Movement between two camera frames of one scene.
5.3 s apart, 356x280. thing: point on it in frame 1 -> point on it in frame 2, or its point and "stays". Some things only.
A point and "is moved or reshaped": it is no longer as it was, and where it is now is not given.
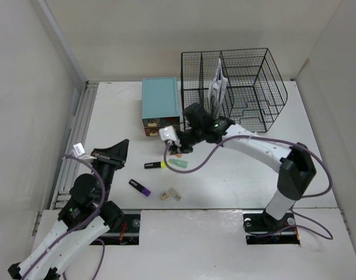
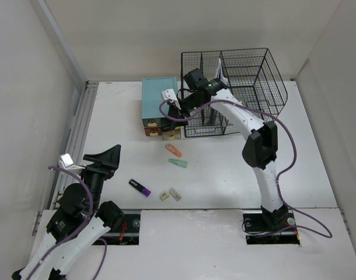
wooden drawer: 152,131 is moved or reshaped
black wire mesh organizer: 256,91 stays
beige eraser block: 164,196 stays
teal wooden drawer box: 160,104 stays
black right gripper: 182,149 -> 174,112
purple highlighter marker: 139,187 stays
